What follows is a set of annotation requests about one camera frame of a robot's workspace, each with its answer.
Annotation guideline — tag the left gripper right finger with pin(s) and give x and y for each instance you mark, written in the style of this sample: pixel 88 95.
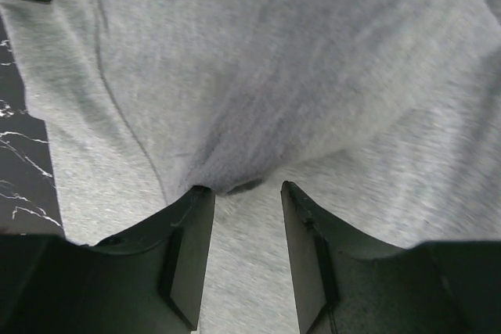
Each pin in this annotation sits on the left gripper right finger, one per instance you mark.
pixel 346 281

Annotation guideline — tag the grey t shirt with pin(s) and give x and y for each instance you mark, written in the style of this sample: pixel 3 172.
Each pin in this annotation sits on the grey t shirt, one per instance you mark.
pixel 387 112

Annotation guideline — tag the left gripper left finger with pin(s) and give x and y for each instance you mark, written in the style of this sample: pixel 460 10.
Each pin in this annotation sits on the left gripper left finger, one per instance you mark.
pixel 148 278

